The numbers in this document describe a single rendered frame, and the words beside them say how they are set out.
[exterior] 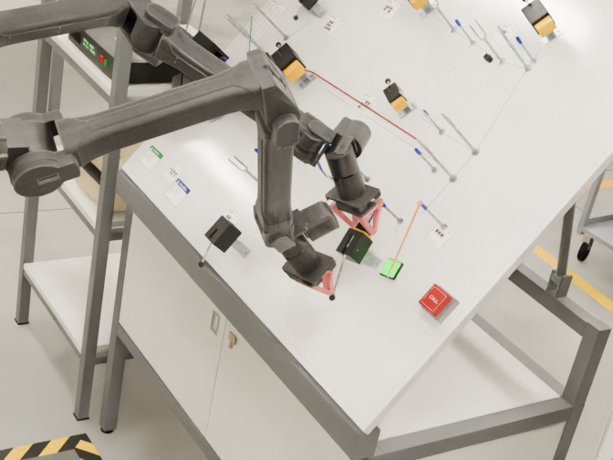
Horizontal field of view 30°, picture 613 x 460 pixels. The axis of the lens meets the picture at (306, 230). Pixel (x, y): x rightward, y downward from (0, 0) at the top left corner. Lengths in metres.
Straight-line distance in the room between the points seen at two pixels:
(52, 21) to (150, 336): 1.15
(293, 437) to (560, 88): 0.93
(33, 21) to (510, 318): 2.84
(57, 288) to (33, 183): 2.02
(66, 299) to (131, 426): 0.46
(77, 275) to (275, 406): 1.41
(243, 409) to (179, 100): 1.13
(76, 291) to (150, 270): 0.71
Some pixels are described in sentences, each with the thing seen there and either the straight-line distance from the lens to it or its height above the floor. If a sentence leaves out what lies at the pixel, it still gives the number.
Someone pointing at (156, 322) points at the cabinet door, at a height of 0.54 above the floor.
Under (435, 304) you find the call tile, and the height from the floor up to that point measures 1.11.
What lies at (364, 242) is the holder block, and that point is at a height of 1.13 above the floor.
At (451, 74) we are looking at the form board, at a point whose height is 1.40.
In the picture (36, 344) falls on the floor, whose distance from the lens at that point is 3.85.
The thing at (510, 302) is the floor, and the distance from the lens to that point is 4.69.
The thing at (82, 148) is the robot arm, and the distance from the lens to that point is 1.68.
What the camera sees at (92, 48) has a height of 1.10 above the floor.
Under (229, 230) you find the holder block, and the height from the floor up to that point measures 1.00.
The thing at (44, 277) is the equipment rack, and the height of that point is 0.24.
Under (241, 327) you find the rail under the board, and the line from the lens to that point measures 2.52.
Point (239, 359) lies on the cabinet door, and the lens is 2.63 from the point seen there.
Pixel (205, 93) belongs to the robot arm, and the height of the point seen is 1.55.
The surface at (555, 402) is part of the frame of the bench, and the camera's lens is 2.59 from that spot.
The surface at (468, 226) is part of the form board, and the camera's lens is 2.28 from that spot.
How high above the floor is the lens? 2.14
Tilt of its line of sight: 26 degrees down
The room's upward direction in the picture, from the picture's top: 12 degrees clockwise
